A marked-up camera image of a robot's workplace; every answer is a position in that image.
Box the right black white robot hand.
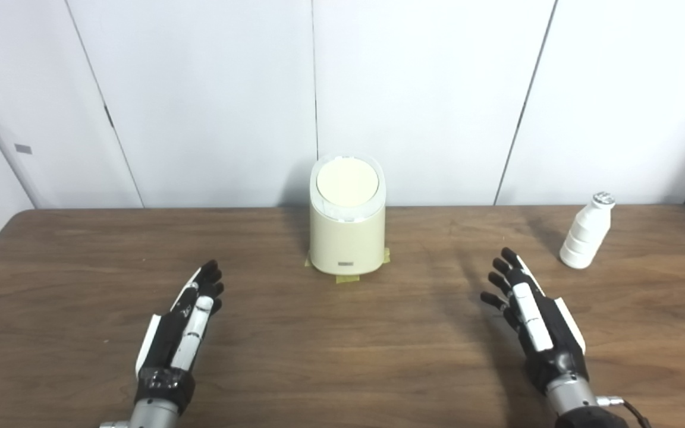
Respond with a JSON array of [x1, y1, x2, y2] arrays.
[[480, 247, 590, 396]]

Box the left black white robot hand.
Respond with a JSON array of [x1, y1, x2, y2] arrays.
[[134, 260, 225, 414]]

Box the small white plastic bottle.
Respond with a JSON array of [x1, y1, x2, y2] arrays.
[[559, 191, 616, 269]]

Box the round cream bin lid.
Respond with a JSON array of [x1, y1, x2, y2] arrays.
[[316, 158, 378, 207]]

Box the cream-colored round bin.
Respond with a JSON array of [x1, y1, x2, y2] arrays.
[[309, 153, 387, 276]]

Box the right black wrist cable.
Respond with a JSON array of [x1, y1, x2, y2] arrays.
[[597, 395, 653, 428]]

